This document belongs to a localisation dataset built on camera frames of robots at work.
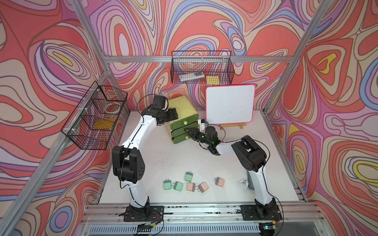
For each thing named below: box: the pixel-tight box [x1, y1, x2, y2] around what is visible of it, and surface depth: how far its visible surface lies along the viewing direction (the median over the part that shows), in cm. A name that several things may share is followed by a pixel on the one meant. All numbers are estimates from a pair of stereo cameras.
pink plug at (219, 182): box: [213, 177, 225, 188], surface depth 84 cm
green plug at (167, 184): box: [163, 177, 172, 191], surface depth 84 cm
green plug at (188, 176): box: [184, 170, 193, 182], surface depth 86 cm
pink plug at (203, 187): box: [198, 181, 209, 194], surface depth 83 cm
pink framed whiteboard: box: [205, 85, 255, 125], surface depth 104 cm
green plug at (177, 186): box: [171, 181, 184, 192], surface depth 83 cm
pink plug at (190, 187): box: [186, 181, 199, 192], surface depth 82 cm
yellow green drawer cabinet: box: [165, 95, 199, 145], surface depth 93 cm
